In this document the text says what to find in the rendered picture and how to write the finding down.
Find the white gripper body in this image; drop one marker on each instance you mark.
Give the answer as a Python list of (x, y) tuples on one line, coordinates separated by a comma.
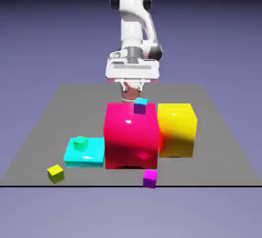
[(132, 72)]

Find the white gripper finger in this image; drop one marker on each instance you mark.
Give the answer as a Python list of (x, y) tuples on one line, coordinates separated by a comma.
[(124, 86), (141, 85)]

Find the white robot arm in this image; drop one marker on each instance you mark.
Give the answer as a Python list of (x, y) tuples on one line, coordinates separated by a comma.
[(131, 16)]

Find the small blue cube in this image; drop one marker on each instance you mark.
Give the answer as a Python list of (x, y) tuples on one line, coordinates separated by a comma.
[(140, 108)]

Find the small green cube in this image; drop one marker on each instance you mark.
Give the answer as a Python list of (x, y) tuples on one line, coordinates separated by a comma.
[(80, 144)]

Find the small magenta cube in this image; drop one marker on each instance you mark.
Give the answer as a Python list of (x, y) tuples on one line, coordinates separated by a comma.
[(150, 179)]

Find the small yellow cube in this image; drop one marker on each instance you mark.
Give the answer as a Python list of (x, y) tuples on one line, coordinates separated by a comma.
[(55, 173)]

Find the large pink box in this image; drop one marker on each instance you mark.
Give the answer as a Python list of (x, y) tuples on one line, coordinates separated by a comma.
[(131, 135)]

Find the large yellow box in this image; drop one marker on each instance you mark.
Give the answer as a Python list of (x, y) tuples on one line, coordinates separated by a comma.
[(177, 127)]

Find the large cyan box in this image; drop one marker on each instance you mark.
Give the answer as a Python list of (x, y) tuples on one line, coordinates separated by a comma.
[(92, 156)]

